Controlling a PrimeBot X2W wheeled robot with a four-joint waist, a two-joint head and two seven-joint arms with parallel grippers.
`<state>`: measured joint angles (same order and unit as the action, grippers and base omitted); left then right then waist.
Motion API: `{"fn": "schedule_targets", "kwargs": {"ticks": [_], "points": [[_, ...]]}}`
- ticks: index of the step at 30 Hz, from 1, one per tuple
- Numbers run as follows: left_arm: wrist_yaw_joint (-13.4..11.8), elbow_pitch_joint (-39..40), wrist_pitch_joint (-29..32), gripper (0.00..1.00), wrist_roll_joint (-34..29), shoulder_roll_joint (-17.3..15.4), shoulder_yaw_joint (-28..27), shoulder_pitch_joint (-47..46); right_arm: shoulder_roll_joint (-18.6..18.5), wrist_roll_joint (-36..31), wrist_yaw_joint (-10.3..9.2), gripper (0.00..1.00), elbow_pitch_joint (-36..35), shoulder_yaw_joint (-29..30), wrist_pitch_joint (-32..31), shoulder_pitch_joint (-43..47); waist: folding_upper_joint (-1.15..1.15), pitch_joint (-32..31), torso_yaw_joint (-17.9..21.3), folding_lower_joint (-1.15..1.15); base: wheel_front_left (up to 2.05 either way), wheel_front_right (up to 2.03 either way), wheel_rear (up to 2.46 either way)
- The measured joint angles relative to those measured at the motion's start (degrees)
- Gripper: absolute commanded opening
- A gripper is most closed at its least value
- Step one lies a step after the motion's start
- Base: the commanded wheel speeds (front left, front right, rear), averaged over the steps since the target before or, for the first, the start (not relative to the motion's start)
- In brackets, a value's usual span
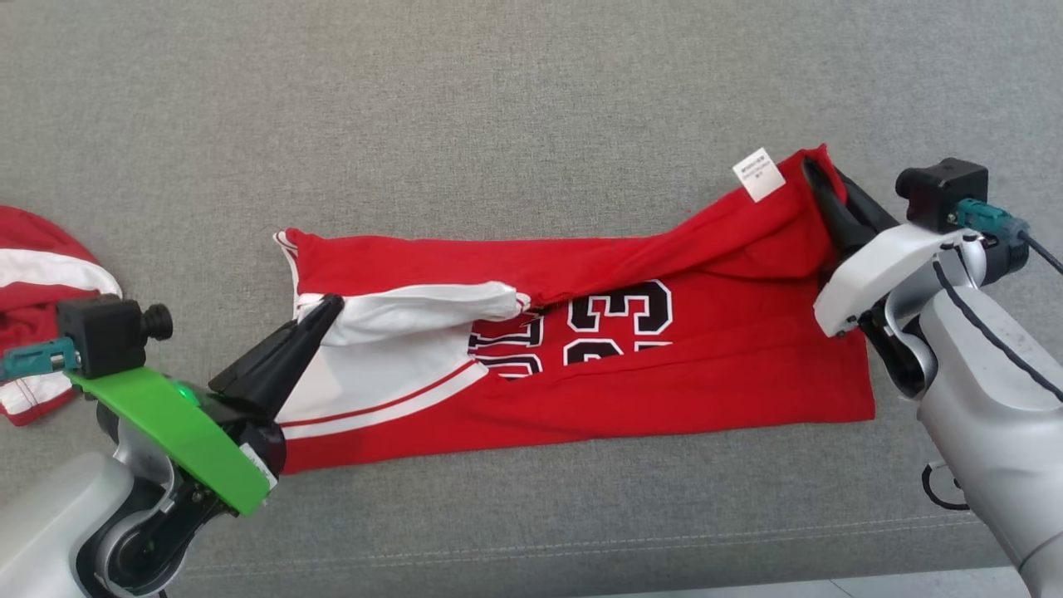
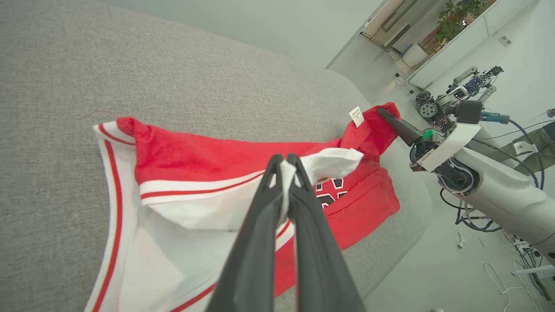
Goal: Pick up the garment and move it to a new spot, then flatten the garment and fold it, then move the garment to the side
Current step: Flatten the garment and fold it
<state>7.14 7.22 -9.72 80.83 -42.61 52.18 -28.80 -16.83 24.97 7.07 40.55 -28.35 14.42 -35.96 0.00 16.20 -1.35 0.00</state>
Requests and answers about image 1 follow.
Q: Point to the red shorts white stripes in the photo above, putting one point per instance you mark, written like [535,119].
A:
[33,241]

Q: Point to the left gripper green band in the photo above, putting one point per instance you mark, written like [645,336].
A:
[166,415]

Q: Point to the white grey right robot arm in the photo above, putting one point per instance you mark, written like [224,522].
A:
[980,399]

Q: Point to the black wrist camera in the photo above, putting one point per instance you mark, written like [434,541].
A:
[942,191]
[100,332]

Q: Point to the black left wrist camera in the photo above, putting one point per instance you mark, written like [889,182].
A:
[100,332]

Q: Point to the grey fabric sofa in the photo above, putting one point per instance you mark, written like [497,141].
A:
[498,108]

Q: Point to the red Bulls 23 jersey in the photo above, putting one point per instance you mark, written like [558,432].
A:
[706,390]

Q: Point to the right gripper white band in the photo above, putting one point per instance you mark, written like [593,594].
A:
[872,266]

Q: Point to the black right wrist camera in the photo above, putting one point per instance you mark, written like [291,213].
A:
[942,191]

